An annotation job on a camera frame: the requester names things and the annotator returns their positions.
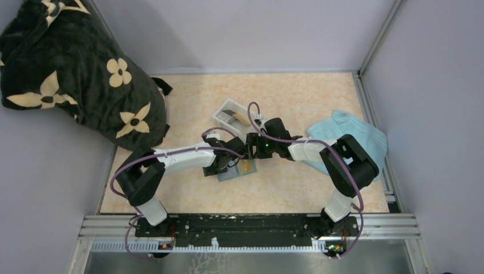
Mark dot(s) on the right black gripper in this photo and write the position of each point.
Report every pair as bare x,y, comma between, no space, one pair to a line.
254,140

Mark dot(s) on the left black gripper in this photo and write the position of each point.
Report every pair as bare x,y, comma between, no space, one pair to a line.
208,170

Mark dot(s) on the translucent white plastic bin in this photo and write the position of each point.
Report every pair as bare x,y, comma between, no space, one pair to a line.
236,127

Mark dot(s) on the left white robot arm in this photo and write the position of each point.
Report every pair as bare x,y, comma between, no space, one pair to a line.
140,175

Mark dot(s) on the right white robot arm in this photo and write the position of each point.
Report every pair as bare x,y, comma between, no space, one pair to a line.
349,166

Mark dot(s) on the gold card in bin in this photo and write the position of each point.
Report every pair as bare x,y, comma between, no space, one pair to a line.
242,119

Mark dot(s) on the light blue towel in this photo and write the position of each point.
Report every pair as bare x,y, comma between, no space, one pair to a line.
371,139

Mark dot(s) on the black floral blanket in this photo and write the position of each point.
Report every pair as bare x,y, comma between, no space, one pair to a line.
57,54

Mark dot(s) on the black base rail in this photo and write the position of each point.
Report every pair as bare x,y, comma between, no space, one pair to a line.
244,230

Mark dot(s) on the aluminium frame rail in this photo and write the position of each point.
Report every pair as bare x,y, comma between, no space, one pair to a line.
117,233

